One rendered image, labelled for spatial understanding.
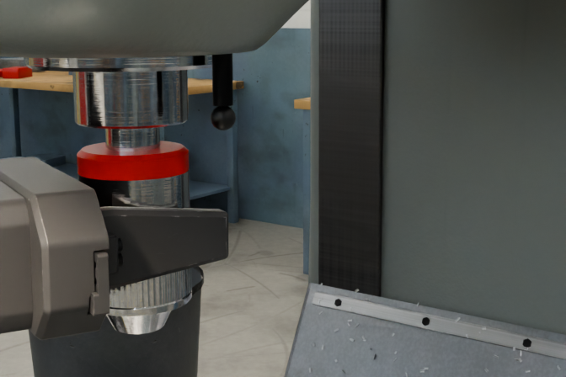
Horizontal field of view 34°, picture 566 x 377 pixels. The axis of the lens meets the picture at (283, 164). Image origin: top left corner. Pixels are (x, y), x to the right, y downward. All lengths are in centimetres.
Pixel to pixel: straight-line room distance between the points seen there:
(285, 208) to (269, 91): 72
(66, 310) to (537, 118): 44
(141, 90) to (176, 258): 7
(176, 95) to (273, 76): 519
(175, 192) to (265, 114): 525
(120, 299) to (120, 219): 4
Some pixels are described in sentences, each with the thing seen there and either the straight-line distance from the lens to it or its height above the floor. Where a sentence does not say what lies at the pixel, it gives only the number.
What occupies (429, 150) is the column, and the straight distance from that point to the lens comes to 73.
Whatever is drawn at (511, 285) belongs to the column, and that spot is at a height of 112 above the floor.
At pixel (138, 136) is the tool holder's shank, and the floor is 128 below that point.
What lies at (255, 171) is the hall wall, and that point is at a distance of 573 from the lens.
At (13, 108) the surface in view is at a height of 59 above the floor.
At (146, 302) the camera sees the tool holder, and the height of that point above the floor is 121.
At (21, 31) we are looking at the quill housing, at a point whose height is 132.
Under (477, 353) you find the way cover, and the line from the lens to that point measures 74.
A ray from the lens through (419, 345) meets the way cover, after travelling 76.
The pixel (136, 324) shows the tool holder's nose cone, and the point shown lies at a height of 120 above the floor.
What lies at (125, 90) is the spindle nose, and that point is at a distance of 37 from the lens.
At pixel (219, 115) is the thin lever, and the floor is 129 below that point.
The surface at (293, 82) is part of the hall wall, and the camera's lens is 549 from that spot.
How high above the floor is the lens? 133
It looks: 10 degrees down
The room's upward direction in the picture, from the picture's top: straight up
